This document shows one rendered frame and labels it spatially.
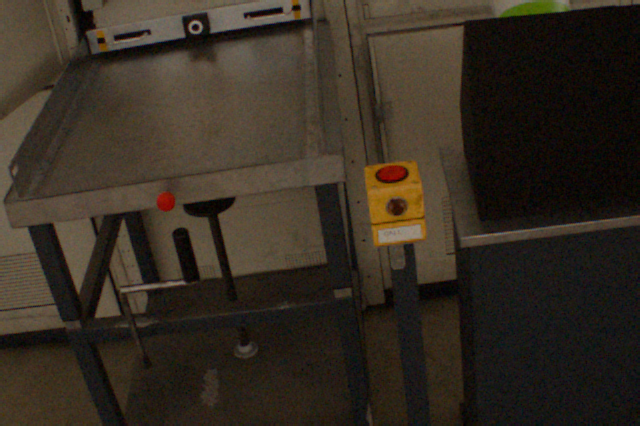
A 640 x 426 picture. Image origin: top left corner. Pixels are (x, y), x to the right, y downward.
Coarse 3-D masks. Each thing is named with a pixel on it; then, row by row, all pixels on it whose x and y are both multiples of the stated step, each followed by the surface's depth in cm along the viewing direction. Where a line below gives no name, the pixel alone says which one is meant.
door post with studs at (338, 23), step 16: (320, 0) 210; (336, 0) 209; (320, 16) 212; (336, 16) 211; (336, 32) 213; (336, 48) 216; (352, 80) 220; (352, 96) 222; (352, 112) 225; (352, 128) 227; (352, 144) 229; (352, 160) 232; (368, 208) 239; (368, 224) 242; (368, 240) 244; (368, 256) 247; (368, 272) 250; (368, 304) 255
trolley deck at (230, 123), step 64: (128, 64) 207; (192, 64) 200; (256, 64) 194; (128, 128) 176; (192, 128) 171; (256, 128) 167; (64, 192) 157; (128, 192) 157; (192, 192) 157; (256, 192) 157
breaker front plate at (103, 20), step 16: (112, 0) 207; (128, 0) 207; (144, 0) 207; (160, 0) 208; (176, 0) 208; (192, 0) 208; (208, 0) 208; (224, 0) 208; (240, 0) 208; (256, 0) 208; (96, 16) 209; (112, 16) 209; (128, 16) 209; (144, 16) 209; (160, 16) 210
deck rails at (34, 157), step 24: (312, 0) 208; (312, 24) 191; (312, 48) 196; (72, 72) 197; (96, 72) 206; (312, 72) 185; (48, 96) 179; (72, 96) 195; (312, 96) 174; (48, 120) 177; (72, 120) 183; (312, 120) 165; (24, 144) 162; (48, 144) 175; (312, 144) 157; (24, 168) 161; (48, 168) 165; (24, 192) 158
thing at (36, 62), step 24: (0, 0) 193; (24, 0) 200; (0, 24) 194; (24, 24) 201; (48, 24) 209; (0, 48) 194; (24, 48) 202; (48, 48) 210; (0, 72) 195; (24, 72) 203; (48, 72) 211; (0, 96) 195; (24, 96) 199; (0, 120) 192
